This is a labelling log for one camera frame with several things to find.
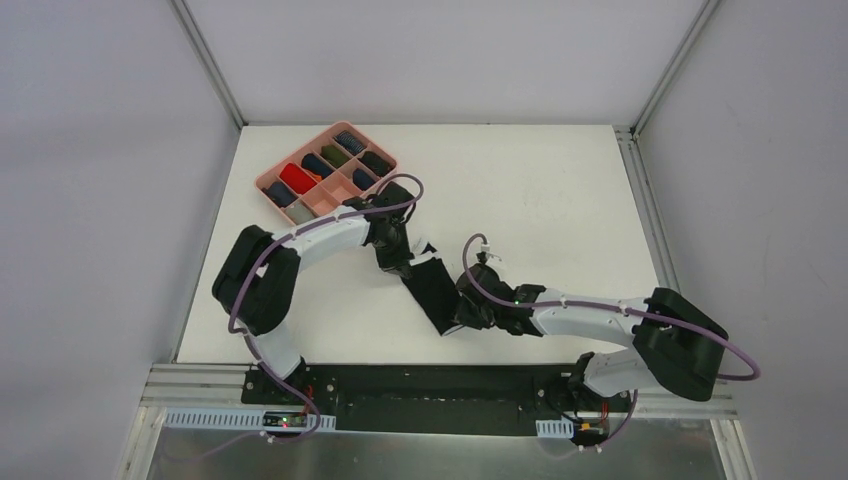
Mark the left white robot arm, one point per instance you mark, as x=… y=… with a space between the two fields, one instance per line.
x=256 y=283

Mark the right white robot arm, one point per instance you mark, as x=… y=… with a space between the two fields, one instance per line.
x=664 y=339

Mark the small navy rolled underwear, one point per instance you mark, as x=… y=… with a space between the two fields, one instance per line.
x=362 y=180

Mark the olive rolled underwear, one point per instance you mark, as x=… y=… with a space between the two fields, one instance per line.
x=334 y=156

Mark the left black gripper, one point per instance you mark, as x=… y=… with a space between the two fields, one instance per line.
x=395 y=261

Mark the dark blue rolled underwear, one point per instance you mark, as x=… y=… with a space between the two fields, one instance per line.
x=280 y=194

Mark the pink divided organizer tray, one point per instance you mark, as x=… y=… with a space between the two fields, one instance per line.
x=331 y=192

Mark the black underwear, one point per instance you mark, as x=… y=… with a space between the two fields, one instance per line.
x=377 y=164
x=432 y=287

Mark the grey underwear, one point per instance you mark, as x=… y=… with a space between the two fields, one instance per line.
x=298 y=213

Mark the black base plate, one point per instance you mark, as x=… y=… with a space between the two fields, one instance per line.
x=488 y=400

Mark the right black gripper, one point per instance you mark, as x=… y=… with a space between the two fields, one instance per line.
x=468 y=317

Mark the black rolled underwear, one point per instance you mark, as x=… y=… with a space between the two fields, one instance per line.
x=377 y=164

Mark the aluminium frame rail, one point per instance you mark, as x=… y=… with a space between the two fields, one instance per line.
x=194 y=385

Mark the striped rolled underwear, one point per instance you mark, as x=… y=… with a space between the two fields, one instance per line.
x=349 y=142

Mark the red rolled underwear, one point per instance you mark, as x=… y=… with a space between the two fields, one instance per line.
x=296 y=178

